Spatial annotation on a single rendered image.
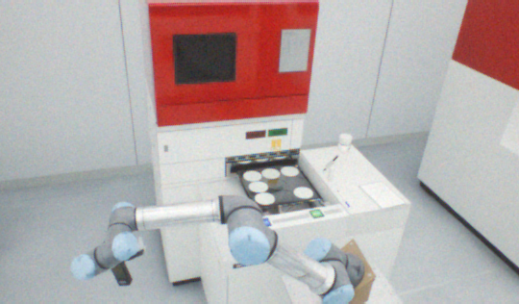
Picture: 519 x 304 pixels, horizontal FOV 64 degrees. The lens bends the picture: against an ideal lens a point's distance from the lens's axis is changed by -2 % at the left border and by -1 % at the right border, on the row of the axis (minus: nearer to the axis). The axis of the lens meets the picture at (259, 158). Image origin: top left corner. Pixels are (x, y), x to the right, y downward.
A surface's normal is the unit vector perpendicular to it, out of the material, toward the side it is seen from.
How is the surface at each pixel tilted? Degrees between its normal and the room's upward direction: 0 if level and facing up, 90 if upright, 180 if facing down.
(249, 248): 90
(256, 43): 90
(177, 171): 90
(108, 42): 90
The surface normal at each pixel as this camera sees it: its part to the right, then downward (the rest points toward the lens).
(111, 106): 0.31, 0.50
